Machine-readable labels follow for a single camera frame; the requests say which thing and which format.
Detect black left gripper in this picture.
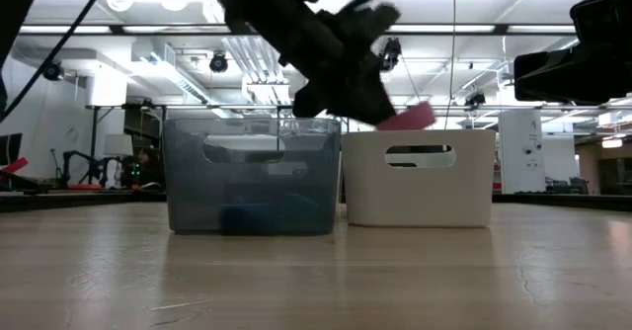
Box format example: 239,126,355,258
276,3,402,124

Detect blue mini stapler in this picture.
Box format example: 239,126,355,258
219,194,322,235

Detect black monitor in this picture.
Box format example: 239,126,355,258
0,132,24,167

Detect white plastic bin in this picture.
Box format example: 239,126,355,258
340,128,497,228

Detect person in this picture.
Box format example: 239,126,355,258
137,146,167,189

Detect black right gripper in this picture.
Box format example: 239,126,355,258
513,0,632,107

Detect pink tape roll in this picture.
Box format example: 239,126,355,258
375,101,437,132

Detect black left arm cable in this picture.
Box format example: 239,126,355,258
0,0,115,122

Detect background black robot arms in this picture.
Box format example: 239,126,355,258
58,150,124,189

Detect white pillar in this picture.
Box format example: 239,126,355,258
498,110,546,194

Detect grey translucent plastic bin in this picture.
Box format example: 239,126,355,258
162,117,343,236

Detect red background object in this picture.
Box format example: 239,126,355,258
0,156,30,176

